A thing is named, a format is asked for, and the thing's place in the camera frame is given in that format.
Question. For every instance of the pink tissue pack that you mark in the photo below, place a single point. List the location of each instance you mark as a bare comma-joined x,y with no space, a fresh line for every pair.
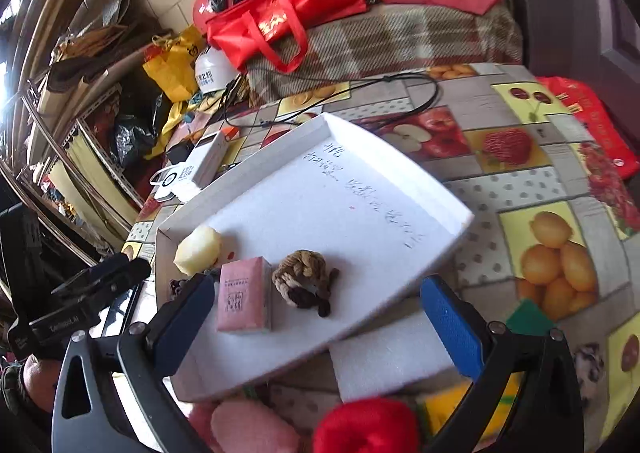
245,295

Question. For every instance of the red gift bag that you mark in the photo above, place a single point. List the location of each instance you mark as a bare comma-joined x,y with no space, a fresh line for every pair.
595,125

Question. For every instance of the white round-dial device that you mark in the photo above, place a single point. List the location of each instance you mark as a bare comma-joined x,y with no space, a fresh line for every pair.
167,183

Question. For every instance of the red plush toy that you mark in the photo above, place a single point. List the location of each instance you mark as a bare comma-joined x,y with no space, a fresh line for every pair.
367,428

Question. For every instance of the brown cardboard sheets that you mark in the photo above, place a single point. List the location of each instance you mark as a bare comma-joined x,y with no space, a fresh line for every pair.
80,50

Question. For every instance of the yellow plastic bag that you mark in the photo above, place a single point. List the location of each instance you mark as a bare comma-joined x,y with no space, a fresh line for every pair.
170,64

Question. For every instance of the green sponge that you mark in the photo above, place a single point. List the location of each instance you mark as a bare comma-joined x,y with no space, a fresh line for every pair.
531,317

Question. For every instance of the person's left hand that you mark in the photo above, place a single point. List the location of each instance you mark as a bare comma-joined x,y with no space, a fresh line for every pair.
39,378

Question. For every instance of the fruit print tablecloth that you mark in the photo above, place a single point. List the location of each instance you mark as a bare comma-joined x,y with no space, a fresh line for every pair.
530,193

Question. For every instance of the black plastic bag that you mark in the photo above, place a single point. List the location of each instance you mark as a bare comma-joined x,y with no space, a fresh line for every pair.
131,135

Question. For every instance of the metal shelf rack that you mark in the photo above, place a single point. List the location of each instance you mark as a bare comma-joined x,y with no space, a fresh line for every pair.
75,158

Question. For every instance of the pale yellow foam ball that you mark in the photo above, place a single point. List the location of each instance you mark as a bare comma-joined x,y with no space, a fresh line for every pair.
197,250

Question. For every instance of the plaid blanket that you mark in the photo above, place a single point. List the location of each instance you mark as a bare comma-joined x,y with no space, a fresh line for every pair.
395,40

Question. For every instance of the white power bank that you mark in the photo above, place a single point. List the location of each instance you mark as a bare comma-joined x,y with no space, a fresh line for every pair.
209,159

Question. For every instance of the white helmet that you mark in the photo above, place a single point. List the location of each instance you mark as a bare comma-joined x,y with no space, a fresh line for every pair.
212,72

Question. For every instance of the white cardboard box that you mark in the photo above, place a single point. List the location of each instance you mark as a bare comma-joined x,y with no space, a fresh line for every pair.
320,203

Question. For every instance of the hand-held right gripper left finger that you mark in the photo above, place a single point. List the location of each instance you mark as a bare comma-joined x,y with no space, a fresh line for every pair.
186,318

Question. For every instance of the zebra print cloth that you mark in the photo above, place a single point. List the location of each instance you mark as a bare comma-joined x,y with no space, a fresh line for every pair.
589,363

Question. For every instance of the white foam block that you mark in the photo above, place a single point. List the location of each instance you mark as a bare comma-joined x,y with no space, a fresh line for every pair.
395,358

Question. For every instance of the red tote bag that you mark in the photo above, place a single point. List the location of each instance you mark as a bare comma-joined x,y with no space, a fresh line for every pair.
295,3

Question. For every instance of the red helmet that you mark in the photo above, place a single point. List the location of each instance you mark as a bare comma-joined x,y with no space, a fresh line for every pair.
217,0

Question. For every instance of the yellow sponge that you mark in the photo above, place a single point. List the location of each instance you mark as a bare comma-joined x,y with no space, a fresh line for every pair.
447,410

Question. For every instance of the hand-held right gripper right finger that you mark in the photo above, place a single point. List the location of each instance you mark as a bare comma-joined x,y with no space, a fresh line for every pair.
452,328

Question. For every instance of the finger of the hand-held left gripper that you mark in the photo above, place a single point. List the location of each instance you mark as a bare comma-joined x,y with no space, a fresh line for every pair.
122,269

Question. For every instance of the dark purple door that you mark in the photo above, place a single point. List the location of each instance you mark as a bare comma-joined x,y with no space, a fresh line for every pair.
570,3

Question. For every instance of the pink plush toy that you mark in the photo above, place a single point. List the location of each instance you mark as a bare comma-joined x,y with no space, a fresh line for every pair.
250,428

